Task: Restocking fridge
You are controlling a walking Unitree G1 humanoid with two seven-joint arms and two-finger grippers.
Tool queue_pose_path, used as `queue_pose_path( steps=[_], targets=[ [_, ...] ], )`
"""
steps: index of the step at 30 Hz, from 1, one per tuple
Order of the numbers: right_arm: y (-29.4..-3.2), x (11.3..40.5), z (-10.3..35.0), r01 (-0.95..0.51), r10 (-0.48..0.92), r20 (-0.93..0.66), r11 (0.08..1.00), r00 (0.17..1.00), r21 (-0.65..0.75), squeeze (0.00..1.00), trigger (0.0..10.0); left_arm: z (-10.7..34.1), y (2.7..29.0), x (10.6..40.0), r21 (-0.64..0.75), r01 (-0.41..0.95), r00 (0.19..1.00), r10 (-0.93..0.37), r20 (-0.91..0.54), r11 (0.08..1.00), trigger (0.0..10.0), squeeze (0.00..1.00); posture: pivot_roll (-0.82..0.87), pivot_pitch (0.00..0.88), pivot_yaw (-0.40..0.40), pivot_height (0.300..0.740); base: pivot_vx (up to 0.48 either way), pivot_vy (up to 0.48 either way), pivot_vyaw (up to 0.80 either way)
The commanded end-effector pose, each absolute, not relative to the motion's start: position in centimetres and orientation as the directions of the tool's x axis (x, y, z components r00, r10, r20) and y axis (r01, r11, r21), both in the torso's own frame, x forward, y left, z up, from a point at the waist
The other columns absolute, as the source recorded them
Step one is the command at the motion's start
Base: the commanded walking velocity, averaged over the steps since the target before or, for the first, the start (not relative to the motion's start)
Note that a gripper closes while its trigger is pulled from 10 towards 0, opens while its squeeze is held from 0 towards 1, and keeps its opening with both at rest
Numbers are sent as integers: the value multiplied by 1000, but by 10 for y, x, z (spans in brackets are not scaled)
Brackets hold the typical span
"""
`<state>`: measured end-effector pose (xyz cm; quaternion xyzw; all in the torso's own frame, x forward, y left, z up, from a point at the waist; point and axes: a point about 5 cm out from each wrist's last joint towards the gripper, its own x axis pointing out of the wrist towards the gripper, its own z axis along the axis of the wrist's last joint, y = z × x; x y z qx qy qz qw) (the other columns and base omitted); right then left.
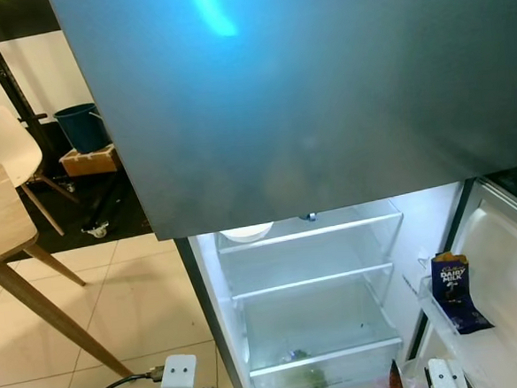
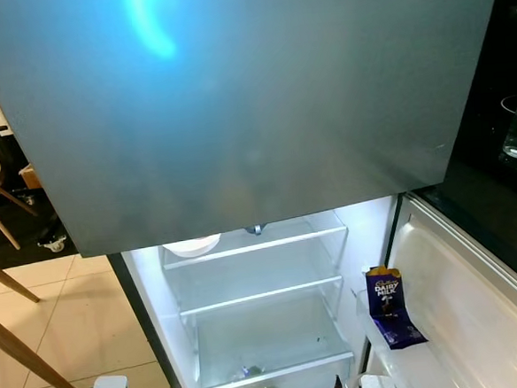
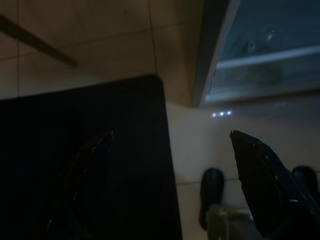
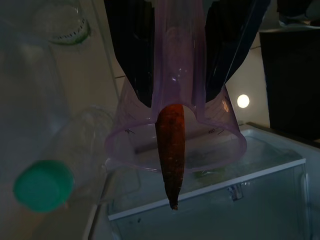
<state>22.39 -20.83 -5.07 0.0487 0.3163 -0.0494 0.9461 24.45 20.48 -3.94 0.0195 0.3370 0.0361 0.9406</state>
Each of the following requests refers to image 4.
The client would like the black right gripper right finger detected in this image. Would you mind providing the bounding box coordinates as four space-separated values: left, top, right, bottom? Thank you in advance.
204 0 272 103

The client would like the clear bottle green cap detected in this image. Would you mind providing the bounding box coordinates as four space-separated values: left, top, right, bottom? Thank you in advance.
32 0 92 47
13 104 121 215

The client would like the clear fridge crisper drawer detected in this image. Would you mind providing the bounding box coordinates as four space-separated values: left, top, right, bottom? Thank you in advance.
107 121 320 240

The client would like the clear purple measuring jug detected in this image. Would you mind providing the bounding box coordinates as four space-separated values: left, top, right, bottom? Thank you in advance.
104 0 248 175

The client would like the white lined fridge door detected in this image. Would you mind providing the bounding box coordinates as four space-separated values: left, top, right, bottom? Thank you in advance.
0 0 126 240

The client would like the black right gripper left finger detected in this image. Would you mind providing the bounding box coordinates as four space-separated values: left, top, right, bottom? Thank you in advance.
103 0 156 109

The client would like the orange carrot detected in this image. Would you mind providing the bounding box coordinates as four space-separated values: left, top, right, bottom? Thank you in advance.
154 103 186 211

